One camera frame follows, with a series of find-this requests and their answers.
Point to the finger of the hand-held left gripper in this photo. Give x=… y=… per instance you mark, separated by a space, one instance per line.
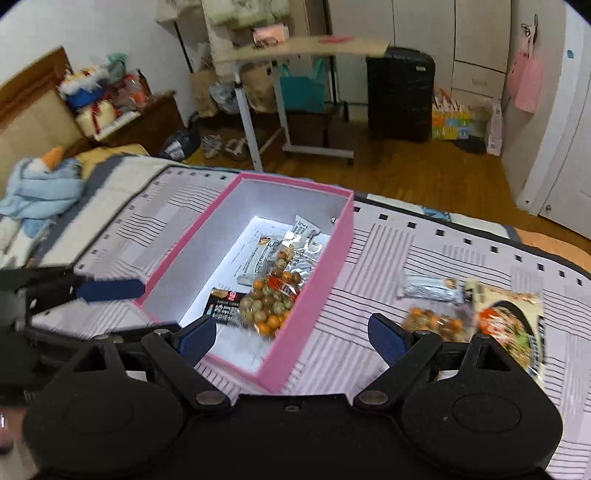
x=60 y=337
x=111 y=290

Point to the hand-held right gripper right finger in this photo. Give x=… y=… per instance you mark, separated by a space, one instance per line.
x=388 y=339

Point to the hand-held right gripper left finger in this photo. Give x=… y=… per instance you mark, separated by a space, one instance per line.
x=198 y=339

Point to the dark cracker packet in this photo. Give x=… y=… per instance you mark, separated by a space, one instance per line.
x=224 y=311

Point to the clear bag of coated nuts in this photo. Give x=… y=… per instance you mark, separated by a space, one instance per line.
x=295 y=258
x=434 y=323
x=268 y=307

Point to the grey snack packet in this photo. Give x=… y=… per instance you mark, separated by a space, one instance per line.
x=427 y=288

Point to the pink cardboard box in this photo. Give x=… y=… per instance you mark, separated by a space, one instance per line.
x=318 y=295

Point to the white snack bar packet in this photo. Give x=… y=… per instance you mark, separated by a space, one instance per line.
x=304 y=228
x=261 y=258

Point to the noodle packet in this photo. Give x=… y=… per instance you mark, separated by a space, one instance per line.
x=512 y=323

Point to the printed paper sheet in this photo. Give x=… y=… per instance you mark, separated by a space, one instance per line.
x=231 y=272

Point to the light blue cloth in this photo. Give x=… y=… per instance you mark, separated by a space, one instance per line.
x=37 y=189

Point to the yellow pillow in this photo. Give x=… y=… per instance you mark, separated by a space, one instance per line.
x=111 y=154

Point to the black plastic bag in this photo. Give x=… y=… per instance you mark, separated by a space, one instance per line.
x=180 y=143

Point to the cream gift bag red ribbon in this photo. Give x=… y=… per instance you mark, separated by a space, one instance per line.
x=94 y=117

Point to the brown wooden nightstand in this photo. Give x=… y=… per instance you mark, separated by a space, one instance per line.
x=152 y=120

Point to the grey shoe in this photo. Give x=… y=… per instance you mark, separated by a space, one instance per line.
x=212 y=145
x=236 y=147

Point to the wooden bed headboard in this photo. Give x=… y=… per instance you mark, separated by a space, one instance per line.
x=27 y=124

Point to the blue white plush toy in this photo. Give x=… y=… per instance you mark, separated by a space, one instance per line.
x=85 y=87

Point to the black round object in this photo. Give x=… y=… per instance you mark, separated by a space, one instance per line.
x=468 y=145

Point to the brown paper bag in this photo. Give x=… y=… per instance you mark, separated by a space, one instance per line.
x=203 y=92
x=258 y=87

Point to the colourful gift bag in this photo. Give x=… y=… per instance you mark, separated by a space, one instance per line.
x=450 y=124

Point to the white printed plastic bag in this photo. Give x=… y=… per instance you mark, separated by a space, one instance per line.
x=226 y=97

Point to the black suitcase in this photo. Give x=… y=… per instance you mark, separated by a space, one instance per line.
x=399 y=92

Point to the teal bag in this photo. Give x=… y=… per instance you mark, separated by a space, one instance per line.
x=300 y=92

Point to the white door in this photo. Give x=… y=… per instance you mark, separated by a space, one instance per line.
x=563 y=138

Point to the pink hanging bag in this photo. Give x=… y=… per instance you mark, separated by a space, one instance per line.
x=526 y=83

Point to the green white hanging garment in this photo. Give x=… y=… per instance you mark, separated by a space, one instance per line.
x=221 y=14

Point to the pink tissue box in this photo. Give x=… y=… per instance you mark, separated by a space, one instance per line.
x=270 y=34

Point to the wooden side table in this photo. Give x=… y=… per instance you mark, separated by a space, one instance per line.
x=300 y=48

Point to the white wardrobe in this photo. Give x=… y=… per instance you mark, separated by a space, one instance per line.
x=475 y=46

